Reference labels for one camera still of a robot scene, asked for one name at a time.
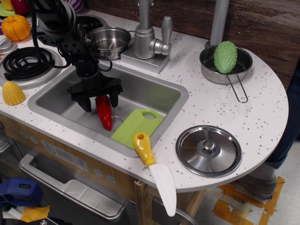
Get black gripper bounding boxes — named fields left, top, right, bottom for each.
left=67, top=74, right=123, bottom=112

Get red toy pepper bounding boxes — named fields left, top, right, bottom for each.
left=95, top=96, right=112, bottom=131

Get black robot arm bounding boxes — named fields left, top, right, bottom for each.
left=28, top=0, right=123, bottom=112

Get small steel pot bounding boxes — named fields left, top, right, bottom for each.
left=88, top=26, right=132, bottom=60

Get steel pot lid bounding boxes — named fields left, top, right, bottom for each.
left=175, top=125, right=242, bottom=177

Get steel frying pan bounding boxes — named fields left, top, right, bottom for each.
left=199, top=42, right=253, bottom=103

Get green toy cutting board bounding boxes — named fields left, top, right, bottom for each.
left=111, top=109, right=163, bottom=149

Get grey toy sink basin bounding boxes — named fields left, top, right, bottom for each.
left=28, top=64, right=189, bottom=157

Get silver toy faucet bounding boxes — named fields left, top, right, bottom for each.
left=121, top=0, right=173, bottom=73

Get black rear stove coil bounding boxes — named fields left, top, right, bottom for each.
left=77, top=15, right=105, bottom=28

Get black stove coil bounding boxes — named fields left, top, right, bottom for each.
left=2, top=47, right=52, bottom=81
left=77, top=15, right=105, bottom=28

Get black front stove coil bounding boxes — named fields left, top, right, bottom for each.
left=2, top=47, right=52, bottom=81

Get yellow toy corn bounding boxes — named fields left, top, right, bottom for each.
left=2, top=81, right=26, bottom=105

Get purple toy onion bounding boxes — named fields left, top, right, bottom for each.
left=66, top=0, right=85, bottom=13

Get silver stove knob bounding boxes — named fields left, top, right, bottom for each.
left=0, top=38, right=17, bottom=56

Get orange toy pumpkin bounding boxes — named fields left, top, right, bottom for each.
left=1, top=15, right=31, bottom=42

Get magenta toy vegetable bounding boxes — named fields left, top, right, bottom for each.
left=11, top=0, right=30, bottom=15

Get blue clamp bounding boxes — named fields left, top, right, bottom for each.
left=0, top=177, right=44, bottom=207

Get green toy bitter melon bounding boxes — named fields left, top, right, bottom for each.
left=214, top=41, right=238, bottom=74

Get grey vertical pole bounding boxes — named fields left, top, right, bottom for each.
left=205, top=0, right=229, bottom=47

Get person's grey shoe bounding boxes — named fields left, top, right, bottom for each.
left=238, top=175, right=278, bottom=199

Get person's blue jeans leg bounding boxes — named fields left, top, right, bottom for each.
left=266, top=67, right=300, bottom=170

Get grey oven door handle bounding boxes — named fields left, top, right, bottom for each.
left=19, top=154, right=125, bottom=221

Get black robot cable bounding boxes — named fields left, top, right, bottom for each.
left=29, top=0, right=113, bottom=72

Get yellow handled toy knife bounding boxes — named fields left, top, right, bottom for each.
left=132, top=132, right=177, bottom=217

